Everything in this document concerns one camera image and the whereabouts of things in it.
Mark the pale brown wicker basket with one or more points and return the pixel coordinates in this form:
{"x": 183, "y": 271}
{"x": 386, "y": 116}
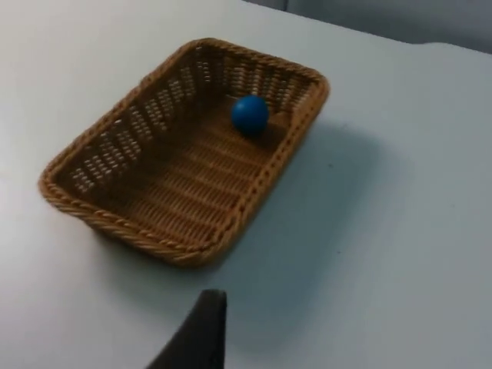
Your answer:
{"x": 184, "y": 184}

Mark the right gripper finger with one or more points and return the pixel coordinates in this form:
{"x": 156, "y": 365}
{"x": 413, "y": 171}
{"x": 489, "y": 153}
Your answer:
{"x": 201, "y": 338}

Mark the blue ball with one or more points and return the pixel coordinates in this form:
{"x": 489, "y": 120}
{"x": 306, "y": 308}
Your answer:
{"x": 250, "y": 114}

